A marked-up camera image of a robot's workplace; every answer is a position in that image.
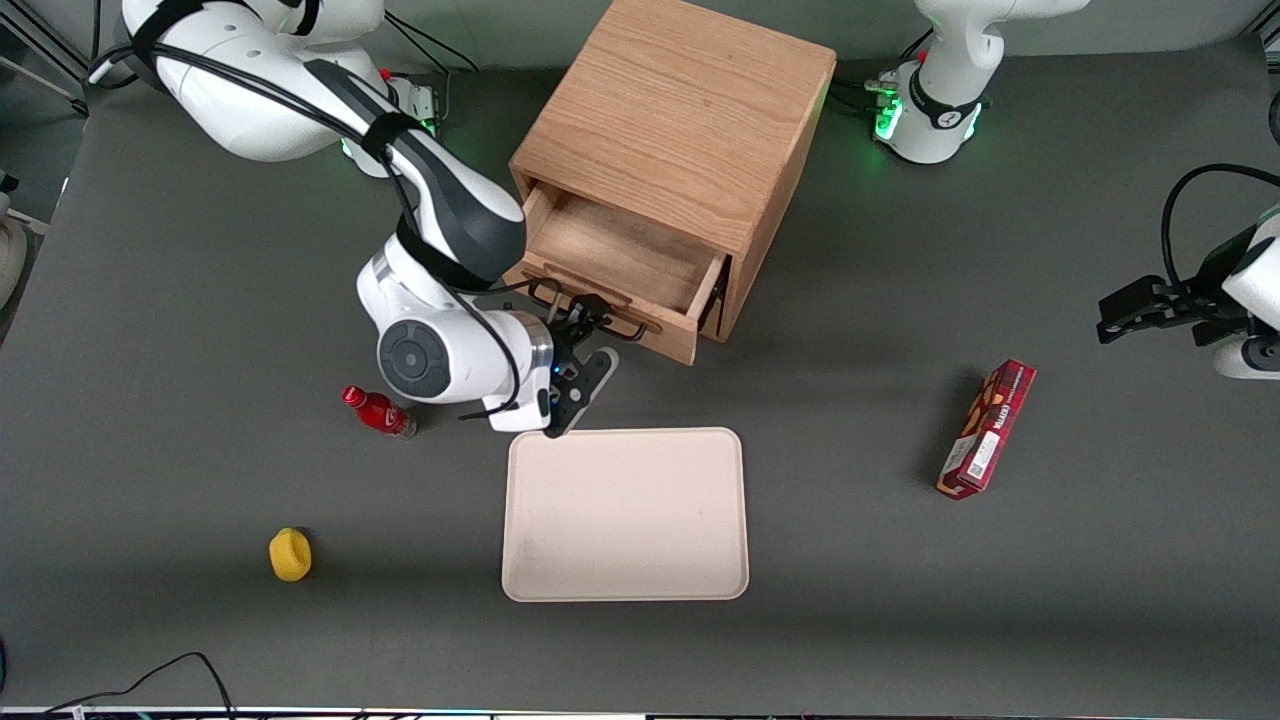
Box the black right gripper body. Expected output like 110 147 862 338
546 318 589 393

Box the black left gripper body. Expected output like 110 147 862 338
1148 250 1256 343

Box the wooden drawer with black handle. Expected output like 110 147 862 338
503 185 731 367

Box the wooden drawer cabinet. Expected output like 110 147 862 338
508 0 839 346

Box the beige rectangular tray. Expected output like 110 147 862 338
500 427 751 604

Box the red snack box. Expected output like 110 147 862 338
936 358 1037 501

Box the red cola bottle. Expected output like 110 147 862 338
341 385 418 441

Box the yellow sponge toy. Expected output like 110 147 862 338
268 527 313 583

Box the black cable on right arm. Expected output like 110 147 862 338
125 0 526 421

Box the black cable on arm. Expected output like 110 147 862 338
1160 163 1280 291
125 0 526 421

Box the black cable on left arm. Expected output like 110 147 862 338
1160 163 1280 291

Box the black cable on floor edge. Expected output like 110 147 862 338
45 652 237 720

